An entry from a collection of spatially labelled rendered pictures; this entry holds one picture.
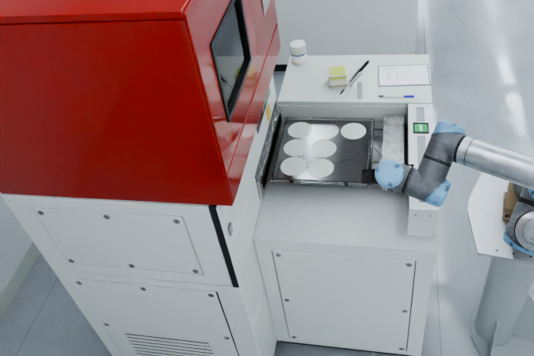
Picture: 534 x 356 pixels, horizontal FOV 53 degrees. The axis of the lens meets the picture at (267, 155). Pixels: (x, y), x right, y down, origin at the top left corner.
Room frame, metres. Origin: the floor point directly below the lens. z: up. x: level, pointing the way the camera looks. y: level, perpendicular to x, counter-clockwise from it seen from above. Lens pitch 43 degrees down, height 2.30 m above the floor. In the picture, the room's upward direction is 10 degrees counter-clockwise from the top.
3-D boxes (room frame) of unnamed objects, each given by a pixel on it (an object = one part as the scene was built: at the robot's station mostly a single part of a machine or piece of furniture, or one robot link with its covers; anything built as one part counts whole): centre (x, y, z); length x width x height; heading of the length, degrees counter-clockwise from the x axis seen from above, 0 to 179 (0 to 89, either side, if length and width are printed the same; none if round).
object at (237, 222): (1.40, 0.05, 1.02); 0.82 x 0.03 x 0.40; 163
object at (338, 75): (1.83, -0.35, 1.00); 0.07 x 0.07 x 0.07; 82
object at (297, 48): (2.04, -0.22, 1.01); 0.07 x 0.07 x 0.10
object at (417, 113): (1.34, -0.55, 0.89); 0.55 x 0.09 x 0.14; 163
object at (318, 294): (1.56, -0.35, 0.41); 0.97 x 0.64 x 0.82; 163
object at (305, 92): (1.85, -0.43, 0.89); 0.62 x 0.35 x 0.14; 73
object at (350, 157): (1.51, -0.22, 0.90); 0.34 x 0.34 x 0.01; 73
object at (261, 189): (1.56, -0.02, 0.89); 0.44 x 0.02 x 0.10; 163
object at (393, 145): (1.45, -0.48, 0.87); 0.36 x 0.08 x 0.03; 163
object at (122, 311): (1.50, 0.37, 0.41); 0.82 x 0.71 x 0.82; 163
